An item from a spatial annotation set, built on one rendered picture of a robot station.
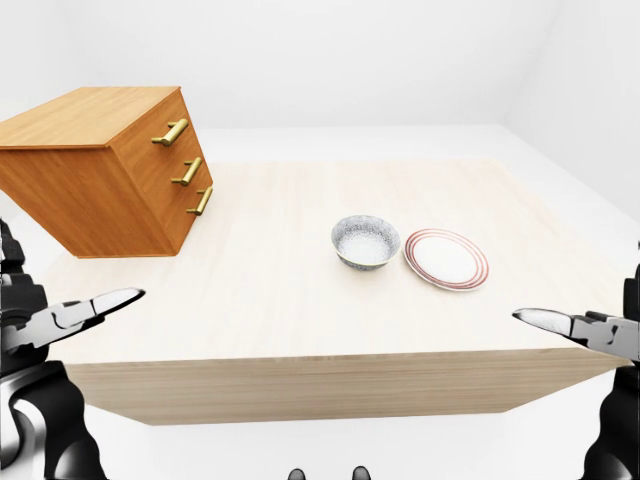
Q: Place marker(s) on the small dark rounded shape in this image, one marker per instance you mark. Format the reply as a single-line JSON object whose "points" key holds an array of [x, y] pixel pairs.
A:
{"points": [[296, 474], [361, 473]]}

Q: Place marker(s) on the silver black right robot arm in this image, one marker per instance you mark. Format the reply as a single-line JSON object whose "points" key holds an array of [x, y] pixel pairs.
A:
{"points": [[617, 430]]}

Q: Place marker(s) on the white plate with red rings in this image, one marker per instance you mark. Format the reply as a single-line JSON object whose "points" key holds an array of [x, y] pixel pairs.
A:
{"points": [[445, 258]]}

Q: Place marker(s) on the medium wooden cabinet drawer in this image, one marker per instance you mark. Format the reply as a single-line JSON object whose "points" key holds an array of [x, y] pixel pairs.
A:
{"points": [[162, 185]]}

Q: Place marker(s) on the grey speckled patterned bowl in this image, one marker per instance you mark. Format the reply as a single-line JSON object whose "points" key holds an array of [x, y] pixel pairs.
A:
{"points": [[365, 245]]}

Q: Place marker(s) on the large wooden cabinet drawer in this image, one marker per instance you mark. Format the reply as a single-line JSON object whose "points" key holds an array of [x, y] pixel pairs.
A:
{"points": [[144, 146]]}

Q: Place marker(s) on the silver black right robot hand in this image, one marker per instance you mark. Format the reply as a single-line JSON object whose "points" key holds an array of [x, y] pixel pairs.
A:
{"points": [[607, 332]]}

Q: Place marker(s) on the wooden cabinet with drawers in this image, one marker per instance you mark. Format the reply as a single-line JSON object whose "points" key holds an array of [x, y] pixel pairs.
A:
{"points": [[65, 195]]}

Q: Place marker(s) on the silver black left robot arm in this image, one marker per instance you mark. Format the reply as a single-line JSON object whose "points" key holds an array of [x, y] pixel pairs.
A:
{"points": [[45, 425]]}

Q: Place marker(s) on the small wooden cabinet drawer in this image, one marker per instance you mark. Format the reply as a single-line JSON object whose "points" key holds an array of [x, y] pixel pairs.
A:
{"points": [[178, 218]]}

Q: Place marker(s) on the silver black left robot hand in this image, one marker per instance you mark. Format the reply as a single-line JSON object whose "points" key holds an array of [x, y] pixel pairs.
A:
{"points": [[30, 320]]}

